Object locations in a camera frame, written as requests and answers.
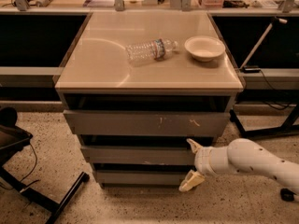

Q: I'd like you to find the clear plastic water bottle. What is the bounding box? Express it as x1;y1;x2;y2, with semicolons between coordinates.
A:
125;38;178;64

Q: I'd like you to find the black stand right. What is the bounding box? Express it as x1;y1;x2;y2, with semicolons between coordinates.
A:
230;105;299;139

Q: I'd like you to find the black caster wheel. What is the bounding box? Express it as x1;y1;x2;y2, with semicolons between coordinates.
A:
280;189;294;202

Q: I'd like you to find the white rod with black base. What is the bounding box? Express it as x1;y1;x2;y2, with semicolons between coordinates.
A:
239;17;288;72

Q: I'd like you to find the grey drawer cabinet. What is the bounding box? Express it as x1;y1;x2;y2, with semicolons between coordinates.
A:
54;9;245;190

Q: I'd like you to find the black cable left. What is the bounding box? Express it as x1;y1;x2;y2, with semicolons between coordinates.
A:
0;143;41;190

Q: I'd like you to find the grey drawer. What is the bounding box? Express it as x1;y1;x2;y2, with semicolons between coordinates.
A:
64;110;229;137
81;146;195;165
93;171;187;186

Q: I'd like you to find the black stand left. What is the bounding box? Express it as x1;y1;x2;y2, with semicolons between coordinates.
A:
0;107;90;224

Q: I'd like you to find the black stand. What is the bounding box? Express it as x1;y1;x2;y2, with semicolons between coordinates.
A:
230;105;299;139
0;107;90;224

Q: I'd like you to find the grey bottom drawer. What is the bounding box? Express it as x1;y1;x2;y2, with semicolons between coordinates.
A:
93;171;187;186

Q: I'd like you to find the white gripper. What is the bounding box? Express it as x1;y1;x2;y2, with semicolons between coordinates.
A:
178;138;231;192

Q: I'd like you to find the grey top drawer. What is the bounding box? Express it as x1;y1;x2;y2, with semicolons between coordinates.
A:
64;110;229;137

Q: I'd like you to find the white bowl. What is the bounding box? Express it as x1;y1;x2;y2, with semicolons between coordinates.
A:
184;35;225;62

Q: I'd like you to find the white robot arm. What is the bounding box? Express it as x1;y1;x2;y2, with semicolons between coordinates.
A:
178;138;299;202

